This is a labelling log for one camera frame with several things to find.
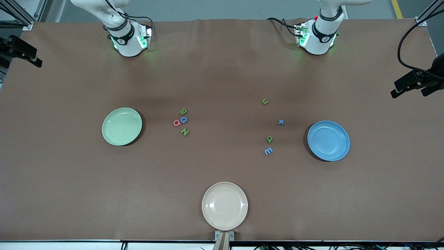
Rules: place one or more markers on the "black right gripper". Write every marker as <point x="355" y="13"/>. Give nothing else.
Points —
<point x="7" y="45"/>

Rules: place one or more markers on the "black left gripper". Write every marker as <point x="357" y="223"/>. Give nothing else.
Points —
<point x="437" y="70"/>

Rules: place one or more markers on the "green foam letter q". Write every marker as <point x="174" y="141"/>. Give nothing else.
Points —
<point x="269" y="138"/>

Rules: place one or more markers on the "red foam letter Q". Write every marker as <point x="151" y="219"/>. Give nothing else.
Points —
<point x="174" y="122"/>

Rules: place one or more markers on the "green foam letter B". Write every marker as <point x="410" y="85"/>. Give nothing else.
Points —
<point x="183" y="111"/>

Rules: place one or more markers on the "blue foam letter m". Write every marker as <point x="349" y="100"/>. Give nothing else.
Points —
<point x="268" y="151"/>

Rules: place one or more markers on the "blue foam letter G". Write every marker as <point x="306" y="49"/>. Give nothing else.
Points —
<point x="181" y="119"/>

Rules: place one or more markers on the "green foam letter N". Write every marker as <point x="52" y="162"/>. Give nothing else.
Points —
<point x="185" y="132"/>

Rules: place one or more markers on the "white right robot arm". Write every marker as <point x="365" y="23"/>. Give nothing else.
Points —
<point x="126" y="45"/>

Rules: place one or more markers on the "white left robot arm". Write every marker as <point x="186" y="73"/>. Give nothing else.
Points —
<point x="317" y="43"/>

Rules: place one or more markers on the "blue plate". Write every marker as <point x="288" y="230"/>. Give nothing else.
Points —
<point x="327" y="140"/>

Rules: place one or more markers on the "light green plate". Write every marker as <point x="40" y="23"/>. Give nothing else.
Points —
<point x="118" y="132"/>

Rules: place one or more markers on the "black table edge strip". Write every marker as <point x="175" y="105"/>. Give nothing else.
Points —
<point x="312" y="241"/>

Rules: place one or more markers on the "brown table cover sheet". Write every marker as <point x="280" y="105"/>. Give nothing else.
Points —
<point x="222" y="163"/>

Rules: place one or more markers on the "beige plate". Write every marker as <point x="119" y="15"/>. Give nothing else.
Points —
<point x="224" y="206"/>

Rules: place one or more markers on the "aluminium frame profile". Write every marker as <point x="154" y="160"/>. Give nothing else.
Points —
<point x="27" y="26"/>
<point x="421" y="22"/>

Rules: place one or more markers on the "silver base connector bracket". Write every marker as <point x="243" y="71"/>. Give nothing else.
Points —
<point x="147" y="34"/>
<point x="299" y="33"/>

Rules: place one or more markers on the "grey metal mounting bracket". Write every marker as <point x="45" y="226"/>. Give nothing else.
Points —
<point x="217" y="236"/>

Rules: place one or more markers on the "beige camera mount post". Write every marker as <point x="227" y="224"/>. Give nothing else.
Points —
<point x="222" y="243"/>

